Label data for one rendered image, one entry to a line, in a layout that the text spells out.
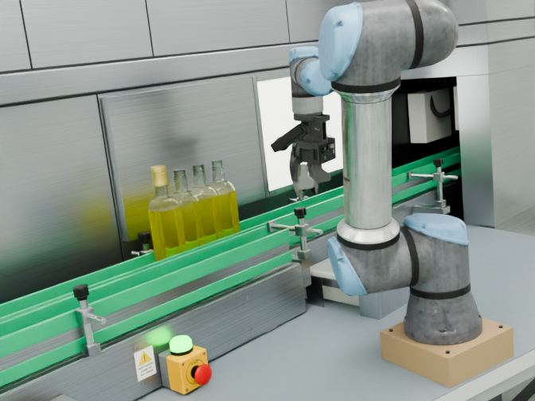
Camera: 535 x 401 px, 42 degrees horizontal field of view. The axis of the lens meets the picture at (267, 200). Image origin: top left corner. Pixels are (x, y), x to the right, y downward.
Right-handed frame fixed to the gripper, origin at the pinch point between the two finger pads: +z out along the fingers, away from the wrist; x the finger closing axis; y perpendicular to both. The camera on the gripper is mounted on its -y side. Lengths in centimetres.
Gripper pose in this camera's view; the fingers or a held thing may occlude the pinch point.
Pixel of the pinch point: (305, 192)
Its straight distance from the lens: 171.0
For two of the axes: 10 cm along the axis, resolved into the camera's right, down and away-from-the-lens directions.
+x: 6.4, -2.7, 7.2
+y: 7.6, 1.4, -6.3
